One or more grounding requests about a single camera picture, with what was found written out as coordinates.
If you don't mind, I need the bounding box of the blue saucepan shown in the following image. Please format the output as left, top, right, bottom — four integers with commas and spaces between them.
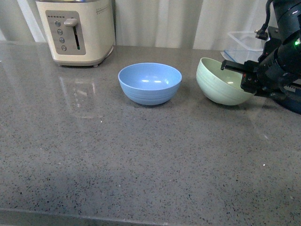
275, 79, 301, 114

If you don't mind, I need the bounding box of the blue bowl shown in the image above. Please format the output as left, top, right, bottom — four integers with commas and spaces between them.
118, 63, 182, 105

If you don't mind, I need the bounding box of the black cable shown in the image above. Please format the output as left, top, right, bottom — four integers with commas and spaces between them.
255, 0, 273, 40

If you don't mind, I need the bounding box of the cream toaster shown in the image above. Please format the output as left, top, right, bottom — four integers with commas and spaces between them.
36, 0, 115, 66

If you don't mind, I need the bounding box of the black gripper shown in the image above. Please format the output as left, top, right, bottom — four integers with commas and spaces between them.
221, 60, 301, 99

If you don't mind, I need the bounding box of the green bowl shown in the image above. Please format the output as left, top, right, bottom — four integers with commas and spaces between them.
196, 57, 254, 106

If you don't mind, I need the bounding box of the clear plastic food container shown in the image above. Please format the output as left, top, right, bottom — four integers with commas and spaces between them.
221, 31, 266, 64

